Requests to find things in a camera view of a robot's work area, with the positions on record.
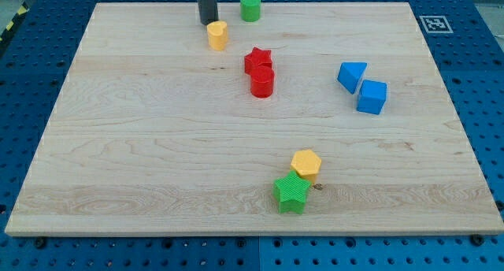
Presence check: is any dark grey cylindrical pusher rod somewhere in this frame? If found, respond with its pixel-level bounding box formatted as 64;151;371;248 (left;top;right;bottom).
197;0;219;25

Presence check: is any yellow heart block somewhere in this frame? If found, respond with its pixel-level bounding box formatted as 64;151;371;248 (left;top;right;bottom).
206;20;228;51

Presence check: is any red star block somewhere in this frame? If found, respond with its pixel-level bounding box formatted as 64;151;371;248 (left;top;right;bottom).
244;47;272;74

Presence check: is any green star block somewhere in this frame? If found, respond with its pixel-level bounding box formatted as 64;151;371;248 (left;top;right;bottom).
272;170;311;214

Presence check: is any green cylinder block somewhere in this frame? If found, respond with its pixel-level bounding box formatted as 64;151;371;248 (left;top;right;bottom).
239;0;261;22

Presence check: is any red cylinder block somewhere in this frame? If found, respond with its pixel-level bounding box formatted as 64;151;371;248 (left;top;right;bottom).
250;66;275;98

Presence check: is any blue triangular prism block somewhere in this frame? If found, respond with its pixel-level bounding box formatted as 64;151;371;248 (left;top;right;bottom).
337;61;368;95

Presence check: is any light wooden board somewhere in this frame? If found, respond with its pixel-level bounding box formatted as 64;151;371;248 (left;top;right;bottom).
6;2;503;236

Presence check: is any yellow hexagon block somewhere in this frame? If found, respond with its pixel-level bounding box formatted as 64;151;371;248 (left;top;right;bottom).
290;150;322;185

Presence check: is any blue cube block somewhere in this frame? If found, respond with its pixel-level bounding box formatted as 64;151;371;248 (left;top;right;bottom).
357;80;387;115

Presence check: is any white fiducial marker tag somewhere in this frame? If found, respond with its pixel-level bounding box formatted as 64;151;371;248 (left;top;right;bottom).
420;15;453;34

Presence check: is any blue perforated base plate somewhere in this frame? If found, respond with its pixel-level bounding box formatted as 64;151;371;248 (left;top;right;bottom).
1;0;503;270

